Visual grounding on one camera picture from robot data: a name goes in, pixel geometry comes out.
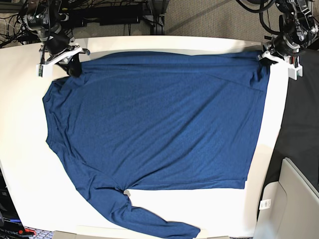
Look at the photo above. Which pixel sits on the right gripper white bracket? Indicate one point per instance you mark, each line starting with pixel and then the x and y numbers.
pixel 58 52

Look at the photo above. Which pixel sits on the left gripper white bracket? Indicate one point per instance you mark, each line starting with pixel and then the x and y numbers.
pixel 282 53

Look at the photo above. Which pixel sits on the blue long-sleeve shirt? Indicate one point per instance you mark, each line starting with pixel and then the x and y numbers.
pixel 156 121

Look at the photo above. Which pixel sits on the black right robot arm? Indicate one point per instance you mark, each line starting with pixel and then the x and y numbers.
pixel 44 20

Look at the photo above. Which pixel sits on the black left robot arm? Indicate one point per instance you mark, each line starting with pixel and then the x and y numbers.
pixel 297 29

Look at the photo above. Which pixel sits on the black cloth side cover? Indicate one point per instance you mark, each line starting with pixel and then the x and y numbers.
pixel 298 138

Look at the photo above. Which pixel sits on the beige plastic bin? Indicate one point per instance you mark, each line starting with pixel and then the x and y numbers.
pixel 289 208

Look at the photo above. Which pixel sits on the black box with label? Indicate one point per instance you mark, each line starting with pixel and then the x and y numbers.
pixel 9 225

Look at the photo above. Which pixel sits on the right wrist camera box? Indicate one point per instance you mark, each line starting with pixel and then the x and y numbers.
pixel 43 70

